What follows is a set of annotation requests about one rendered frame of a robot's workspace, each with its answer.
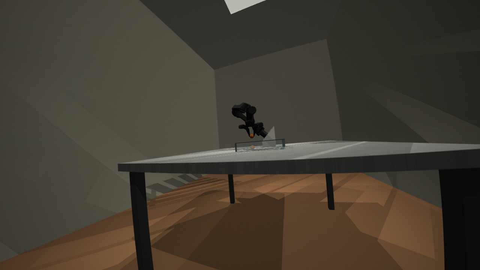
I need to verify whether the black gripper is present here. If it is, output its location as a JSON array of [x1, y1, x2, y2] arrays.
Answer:
[[238, 116, 263, 137]]

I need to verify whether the clear low l-shaped wall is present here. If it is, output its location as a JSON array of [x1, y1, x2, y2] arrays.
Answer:
[[235, 139, 285, 152]]

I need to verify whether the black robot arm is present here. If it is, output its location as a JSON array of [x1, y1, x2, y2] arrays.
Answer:
[[232, 102, 268, 138]]

